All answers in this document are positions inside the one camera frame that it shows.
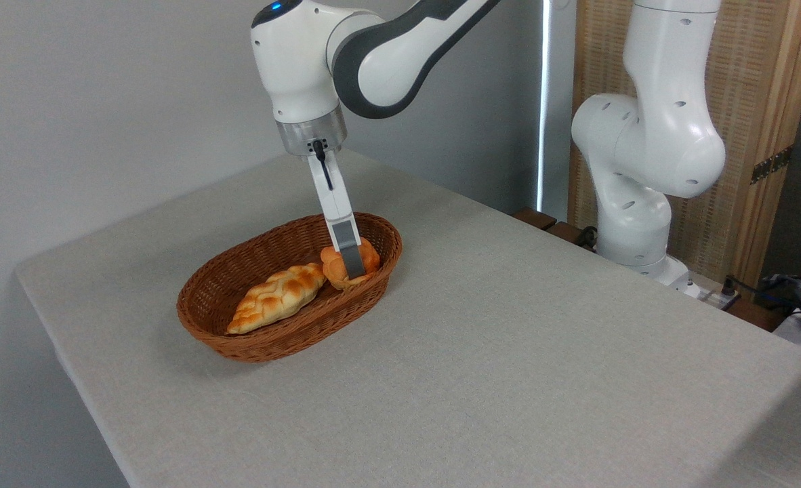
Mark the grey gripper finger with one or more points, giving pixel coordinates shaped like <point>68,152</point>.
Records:
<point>350,251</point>

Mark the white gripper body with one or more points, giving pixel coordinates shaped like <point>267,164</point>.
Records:
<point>334,193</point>

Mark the round braided bread bun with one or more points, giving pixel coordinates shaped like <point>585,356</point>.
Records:
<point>333,268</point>

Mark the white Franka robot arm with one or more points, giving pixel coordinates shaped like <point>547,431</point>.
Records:
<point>651,135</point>

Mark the long braided bread loaf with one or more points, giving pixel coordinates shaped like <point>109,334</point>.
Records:
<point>275,298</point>

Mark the brown wicker basket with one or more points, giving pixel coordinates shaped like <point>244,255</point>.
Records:
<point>238,285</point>

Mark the grey tablecloth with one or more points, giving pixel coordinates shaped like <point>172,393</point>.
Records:
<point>475,352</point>

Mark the black power plug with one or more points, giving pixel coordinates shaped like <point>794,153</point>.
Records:
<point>727,290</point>

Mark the metal screen hinge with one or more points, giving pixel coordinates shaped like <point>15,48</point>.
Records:
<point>772,164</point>

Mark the wooden woven folding screen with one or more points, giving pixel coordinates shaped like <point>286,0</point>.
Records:
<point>760,81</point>

